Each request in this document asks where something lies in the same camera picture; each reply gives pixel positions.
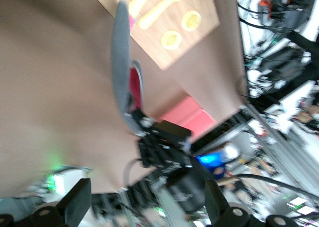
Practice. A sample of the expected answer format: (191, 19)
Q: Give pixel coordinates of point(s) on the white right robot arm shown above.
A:
(189, 194)

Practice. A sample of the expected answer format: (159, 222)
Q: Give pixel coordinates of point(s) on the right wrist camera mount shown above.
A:
(172, 131)

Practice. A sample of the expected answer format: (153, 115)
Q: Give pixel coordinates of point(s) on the yellow plastic fork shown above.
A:
(159, 11)

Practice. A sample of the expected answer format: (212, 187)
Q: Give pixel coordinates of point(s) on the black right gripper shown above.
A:
(167, 157)

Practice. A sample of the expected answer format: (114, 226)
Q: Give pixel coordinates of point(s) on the wooden cutting board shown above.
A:
(152, 37)

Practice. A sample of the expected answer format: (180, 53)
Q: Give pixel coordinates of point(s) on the aluminium frame beam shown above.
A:
(274, 142)

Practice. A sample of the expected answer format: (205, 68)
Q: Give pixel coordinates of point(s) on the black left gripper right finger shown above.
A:
(231, 217)

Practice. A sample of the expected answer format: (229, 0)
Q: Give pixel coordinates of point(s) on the grey microfibre cloth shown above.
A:
(119, 62)

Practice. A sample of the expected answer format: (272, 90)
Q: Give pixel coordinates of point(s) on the yellow plastic knife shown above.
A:
(142, 0)

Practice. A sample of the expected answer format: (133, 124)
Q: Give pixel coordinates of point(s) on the pink plastic bin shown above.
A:
(189, 112)

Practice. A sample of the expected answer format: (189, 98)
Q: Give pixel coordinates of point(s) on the lemon slice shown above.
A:
(171, 39)
(191, 20)

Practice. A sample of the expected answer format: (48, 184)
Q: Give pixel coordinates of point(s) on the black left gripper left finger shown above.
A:
(62, 214)

